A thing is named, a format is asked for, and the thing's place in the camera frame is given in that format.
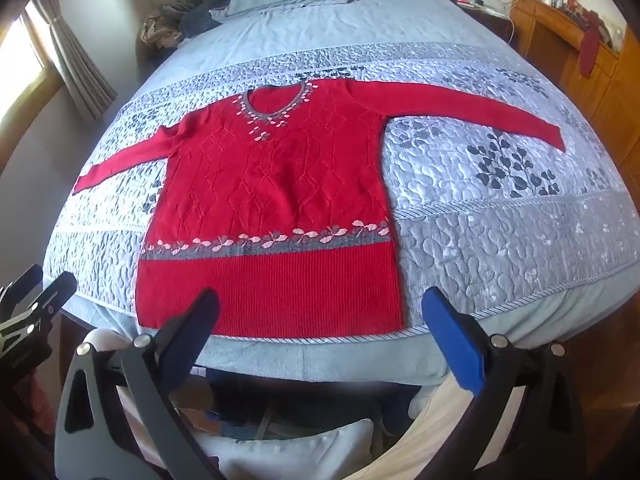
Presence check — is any person's beige trouser leg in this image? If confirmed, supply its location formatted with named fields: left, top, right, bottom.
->
left=407, top=375, right=506, bottom=480

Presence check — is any dark wooden nightstand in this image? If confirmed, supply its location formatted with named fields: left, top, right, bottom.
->
left=450, top=0, right=515, bottom=46

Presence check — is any dark blue cloth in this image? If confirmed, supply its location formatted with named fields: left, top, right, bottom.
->
left=179, top=0, right=236, bottom=40

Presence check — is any red knitted sweater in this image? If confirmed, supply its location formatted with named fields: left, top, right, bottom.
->
left=72, top=80, right=568, bottom=338

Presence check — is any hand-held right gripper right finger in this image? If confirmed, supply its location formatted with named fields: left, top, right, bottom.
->
left=422, top=287, right=587, bottom=480

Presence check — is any pile of clothes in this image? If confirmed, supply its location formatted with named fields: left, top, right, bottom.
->
left=140, top=4, right=183, bottom=52

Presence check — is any grey quilted leaf-print bedspread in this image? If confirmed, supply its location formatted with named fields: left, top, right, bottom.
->
left=42, top=0, right=633, bottom=386

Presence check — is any white cushion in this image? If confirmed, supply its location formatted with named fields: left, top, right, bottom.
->
left=197, top=417, right=377, bottom=480

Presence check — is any dark red hanging cloth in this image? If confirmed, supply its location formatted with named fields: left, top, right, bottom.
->
left=579, top=10, right=608, bottom=77

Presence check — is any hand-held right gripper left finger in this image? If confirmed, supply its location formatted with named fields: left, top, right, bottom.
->
left=54, top=287, right=222, bottom=480

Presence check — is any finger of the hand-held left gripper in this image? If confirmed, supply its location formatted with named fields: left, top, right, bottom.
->
left=0, top=264, right=45, bottom=311
left=20, top=272, right=78, bottom=333

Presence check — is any wooden-framed window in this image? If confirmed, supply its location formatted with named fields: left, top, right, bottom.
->
left=0, top=0, right=63, bottom=171

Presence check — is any grey curtain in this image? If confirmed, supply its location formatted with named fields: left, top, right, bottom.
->
left=32, top=0, right=118, bottom=121

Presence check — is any wooden desk with clutter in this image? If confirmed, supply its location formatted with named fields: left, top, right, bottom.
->
left=510, top=0, right=640, bottom=176

